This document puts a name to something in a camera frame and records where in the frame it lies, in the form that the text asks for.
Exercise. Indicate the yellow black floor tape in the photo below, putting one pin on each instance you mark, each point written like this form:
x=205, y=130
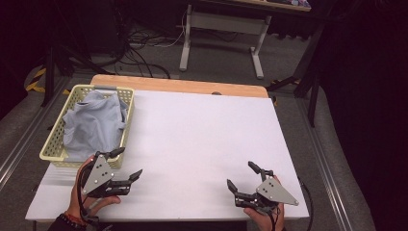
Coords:
x=36, y=82

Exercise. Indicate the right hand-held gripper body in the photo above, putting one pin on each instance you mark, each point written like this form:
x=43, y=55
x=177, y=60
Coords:
x=272, y=192

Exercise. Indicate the black metal stand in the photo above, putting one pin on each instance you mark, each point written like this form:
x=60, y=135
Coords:
x=312, y=80

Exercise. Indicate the person's left hand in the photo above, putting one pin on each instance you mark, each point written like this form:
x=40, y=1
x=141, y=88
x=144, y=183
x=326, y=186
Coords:
x=75, y=199

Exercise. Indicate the yellow plastic basket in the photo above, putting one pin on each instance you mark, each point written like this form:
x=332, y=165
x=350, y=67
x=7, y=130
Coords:
x=54, y=147

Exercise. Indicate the white metal stand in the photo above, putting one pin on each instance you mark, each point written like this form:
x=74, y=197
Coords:
x=224, y=24

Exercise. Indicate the black tripod stand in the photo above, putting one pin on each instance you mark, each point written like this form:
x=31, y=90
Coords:
x=49, y=77

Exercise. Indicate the grey tank top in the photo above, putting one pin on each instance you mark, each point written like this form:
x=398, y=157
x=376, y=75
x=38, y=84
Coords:
x=93, y=125

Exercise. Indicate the white table mat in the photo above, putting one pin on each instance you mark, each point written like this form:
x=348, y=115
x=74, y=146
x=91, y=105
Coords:
x=192, y=144

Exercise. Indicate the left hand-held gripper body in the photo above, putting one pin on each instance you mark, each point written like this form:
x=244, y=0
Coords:
x=99, y=176

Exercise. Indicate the person's right hand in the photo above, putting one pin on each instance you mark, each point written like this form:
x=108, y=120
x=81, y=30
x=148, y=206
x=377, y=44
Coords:
x=258, y=218

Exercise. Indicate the metal floor rail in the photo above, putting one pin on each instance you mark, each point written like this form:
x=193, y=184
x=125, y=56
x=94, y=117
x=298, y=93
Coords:
x=324, y=166
x=22, y=144

